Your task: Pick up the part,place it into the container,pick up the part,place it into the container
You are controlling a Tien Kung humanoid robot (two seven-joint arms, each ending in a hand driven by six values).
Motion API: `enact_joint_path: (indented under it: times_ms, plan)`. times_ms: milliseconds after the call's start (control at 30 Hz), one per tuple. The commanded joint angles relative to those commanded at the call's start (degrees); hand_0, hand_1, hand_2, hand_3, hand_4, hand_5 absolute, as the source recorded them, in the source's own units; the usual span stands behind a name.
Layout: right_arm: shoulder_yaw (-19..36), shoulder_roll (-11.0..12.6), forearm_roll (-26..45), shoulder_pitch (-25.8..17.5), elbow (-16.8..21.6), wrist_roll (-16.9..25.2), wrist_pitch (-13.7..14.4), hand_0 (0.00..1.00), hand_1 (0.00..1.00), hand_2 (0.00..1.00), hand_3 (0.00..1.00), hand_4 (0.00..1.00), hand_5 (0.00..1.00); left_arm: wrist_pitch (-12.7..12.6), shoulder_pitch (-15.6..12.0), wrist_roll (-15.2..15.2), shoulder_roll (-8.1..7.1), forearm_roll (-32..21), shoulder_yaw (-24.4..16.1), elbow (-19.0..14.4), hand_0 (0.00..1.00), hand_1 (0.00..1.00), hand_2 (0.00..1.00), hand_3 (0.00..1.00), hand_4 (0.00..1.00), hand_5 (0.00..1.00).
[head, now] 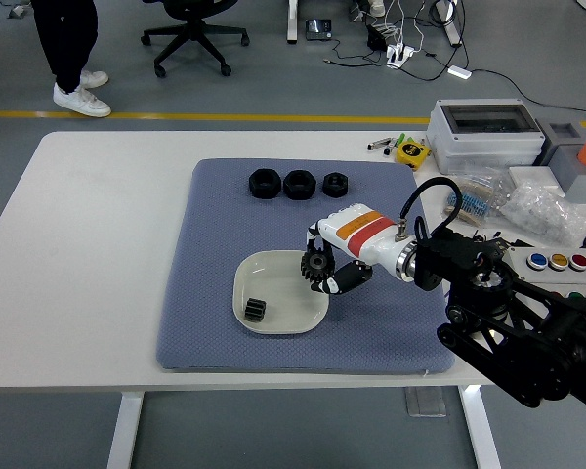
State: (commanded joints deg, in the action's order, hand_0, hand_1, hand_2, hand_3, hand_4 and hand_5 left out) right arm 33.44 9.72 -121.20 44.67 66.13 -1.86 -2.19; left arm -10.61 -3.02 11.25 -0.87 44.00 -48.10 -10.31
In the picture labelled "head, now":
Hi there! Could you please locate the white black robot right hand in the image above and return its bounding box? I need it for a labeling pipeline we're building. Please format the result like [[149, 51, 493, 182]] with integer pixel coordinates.
[[305, 202, 417, 297]]

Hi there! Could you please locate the large black gear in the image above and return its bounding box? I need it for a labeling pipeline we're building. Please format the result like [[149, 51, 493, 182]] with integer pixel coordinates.
[[300, 246, 337, 293]]

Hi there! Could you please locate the small black gear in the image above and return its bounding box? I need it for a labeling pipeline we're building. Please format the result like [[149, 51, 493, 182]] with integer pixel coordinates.
[[243, 296, 268, 323]]

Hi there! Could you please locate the small black hex nut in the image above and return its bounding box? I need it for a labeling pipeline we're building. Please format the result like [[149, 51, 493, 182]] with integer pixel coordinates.
[[321, 170, 350, 197]]

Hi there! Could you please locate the large black hex nut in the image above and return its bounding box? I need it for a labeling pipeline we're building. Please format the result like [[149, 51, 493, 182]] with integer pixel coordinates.
[[248, 167, 281, 199], [282, 168, 316, 200]]

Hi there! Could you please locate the white flat box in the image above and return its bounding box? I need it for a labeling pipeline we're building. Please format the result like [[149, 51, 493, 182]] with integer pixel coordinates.
[[507, 164, 565, 196]]

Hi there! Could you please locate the four-button control box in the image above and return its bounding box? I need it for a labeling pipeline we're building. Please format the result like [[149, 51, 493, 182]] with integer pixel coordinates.
[[505, 243, 586, 285]]

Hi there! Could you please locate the small grey recessed box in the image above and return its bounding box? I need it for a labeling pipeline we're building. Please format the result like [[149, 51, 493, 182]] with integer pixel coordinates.
[[536, 118, 585, 165]]

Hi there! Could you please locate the yellow tape measure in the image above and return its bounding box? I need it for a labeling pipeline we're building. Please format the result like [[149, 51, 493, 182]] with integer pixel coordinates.
[[395, 139, 431, 170]]

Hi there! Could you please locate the white square plate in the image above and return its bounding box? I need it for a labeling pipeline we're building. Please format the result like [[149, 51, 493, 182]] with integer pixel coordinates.
[[231, 249, 331, 336]]

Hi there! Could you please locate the clear bag of resistors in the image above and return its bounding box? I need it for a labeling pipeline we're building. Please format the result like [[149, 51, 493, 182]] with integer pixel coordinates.
[[442, 169, 514, 227]]

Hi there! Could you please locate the blue-grey textured mat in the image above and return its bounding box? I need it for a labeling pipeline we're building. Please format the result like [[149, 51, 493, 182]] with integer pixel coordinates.
[[155, 158, 456, 375]]

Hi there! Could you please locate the clear bag of parts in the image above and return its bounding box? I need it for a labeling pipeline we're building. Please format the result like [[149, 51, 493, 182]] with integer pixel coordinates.
[[498, 179, 586, 247]]

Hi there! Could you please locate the grey floor plate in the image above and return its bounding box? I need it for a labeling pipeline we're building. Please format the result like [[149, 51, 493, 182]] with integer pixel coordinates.
[[403, 386, 448, 418]]

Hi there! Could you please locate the white power strip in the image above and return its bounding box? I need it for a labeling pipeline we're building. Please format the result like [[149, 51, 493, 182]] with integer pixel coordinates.
[[385, 42, 415, 68]]

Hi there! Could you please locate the black power brick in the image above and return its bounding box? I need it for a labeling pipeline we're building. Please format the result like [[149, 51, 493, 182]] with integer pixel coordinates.
[[366, 23, 390, 51]]

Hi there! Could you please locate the black desk phone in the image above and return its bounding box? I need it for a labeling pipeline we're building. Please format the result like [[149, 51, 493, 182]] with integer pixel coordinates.
[[305, 18, 333, 41]]

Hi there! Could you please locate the grey block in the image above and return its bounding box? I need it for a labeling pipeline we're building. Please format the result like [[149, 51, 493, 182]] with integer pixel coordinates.
[[551, 144, 586, 204]]

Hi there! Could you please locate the white desk leg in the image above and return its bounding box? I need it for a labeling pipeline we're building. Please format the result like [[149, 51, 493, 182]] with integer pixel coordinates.
[[286, 0, 300, 44], [438, 0, 463, 48]]

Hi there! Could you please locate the white table leg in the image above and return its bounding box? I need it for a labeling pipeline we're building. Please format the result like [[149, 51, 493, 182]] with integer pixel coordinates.
[[106, 392, 146, 469], [457, 384, 502, 469]]

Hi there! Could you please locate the black office chair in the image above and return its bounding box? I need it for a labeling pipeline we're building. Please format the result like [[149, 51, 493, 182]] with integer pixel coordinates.
[[140, 0, 251, 78]]

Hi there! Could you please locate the person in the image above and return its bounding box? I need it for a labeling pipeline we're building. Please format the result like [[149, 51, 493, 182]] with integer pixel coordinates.
[[30, 0, 112, 118]]

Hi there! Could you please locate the grey electrical enclosure box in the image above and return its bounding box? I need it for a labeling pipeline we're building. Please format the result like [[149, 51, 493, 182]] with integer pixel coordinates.
[[425, 98, 547, 176]]

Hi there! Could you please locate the long black floor cable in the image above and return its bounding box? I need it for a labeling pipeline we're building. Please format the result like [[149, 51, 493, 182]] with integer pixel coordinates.
[[471, 68, 586, 121]]

